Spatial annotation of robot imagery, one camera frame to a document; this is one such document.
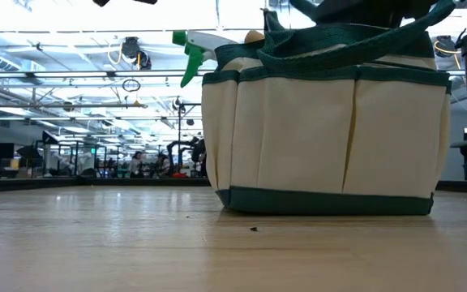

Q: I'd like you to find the green and white spray bottle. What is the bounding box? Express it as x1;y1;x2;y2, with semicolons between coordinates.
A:
171;29;239;89

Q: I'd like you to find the cream and green canvas bag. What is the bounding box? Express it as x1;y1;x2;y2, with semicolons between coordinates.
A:
200;0;458;217

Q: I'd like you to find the ceiling cable reel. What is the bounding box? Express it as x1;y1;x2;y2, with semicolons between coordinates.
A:
433;34;458;58
120;35;142;59

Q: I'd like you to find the person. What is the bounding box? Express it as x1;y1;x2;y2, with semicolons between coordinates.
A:
129;150;146;179
153;151;173;179

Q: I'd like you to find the hanging black cable loop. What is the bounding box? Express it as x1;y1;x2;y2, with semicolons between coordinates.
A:
121;77;142;93

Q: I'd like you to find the wooden-handled garden fork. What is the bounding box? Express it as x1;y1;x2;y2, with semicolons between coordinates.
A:
243;28;266;45

